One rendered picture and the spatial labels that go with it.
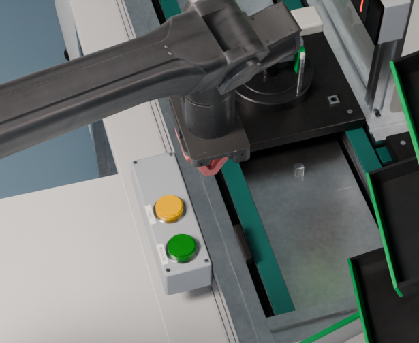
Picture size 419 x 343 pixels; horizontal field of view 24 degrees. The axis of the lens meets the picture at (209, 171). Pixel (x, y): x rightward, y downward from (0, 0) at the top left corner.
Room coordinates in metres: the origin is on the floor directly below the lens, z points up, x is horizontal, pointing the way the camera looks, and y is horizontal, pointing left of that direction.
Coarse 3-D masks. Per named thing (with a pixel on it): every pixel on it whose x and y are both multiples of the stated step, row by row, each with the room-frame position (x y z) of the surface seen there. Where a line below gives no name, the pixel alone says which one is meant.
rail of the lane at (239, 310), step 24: (120, 0) 1.29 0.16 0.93; (144, 0) 1.25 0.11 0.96; (144, 24) 1.20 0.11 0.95; (168, 120) 0.98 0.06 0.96; (168, 144) 0.96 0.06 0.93; (192, 168) 0.89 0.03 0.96; (192, 192) 0.85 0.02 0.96; (216, 192) 0.85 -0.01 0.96; (216, 216) 0.80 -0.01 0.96; (216, 240) 0.76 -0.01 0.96; (240, 240) 0.76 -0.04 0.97; (216, 264) 0.72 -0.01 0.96; (240, 264) 0.72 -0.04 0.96; (216, 288) 0.71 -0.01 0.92; (240, 288) 0.69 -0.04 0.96; (240, 312) 0.65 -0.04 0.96; (240, 336) 0.61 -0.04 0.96; (264, 336) 0.61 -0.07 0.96
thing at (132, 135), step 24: (72, 0) 1.36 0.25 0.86; (96, 0) 1.36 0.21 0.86; (96, 24) 1.29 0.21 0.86; (120, 24) 1.29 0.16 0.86; (96, 48) 1.23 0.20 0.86; (408, 48) 1.23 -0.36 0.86; (120, 120) 1.07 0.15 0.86; (144, 120) 1.07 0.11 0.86; (120, 144) 1.02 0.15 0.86; (144, 144) 1.02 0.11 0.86; (120, 168) 0.97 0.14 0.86; (144, 240) 0.83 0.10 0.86; (168, 312) 0.70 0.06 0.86; (192, 312) 0.70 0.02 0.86; (216, 312) 0.70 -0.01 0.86; (168, 336) 0.66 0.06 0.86; (192, 336) 0.66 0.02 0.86; (216, 336) 0.66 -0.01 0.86
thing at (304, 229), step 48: (240, 0) 1.30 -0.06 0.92; (288, 0) 1.27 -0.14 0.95; (336, 48) 1.14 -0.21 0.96; (288, 144) 0.97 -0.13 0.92; (336, 144) 0.97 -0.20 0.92; (240, 192) 0.86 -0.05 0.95; (288, 192) 0.88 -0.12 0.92; (336, 192) 0.88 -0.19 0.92; (288, 240) 0.79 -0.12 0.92; (336, 240) 0.79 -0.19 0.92; (288, 288) 0.71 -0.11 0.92; (336, 288) 0.71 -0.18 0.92
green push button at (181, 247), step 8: (176, 240) 0.76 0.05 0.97; (184, 240) 0.76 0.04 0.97; (192, 240) 0.76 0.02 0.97; (168, 248) 0.74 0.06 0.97; (176, 248) 0.74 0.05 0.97; (184, 248) 0.74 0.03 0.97; (192, 248) 0.74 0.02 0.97; (176, 256) 0.73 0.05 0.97; (184, 256) 0.73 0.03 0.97; (192, 256) 0.73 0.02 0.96
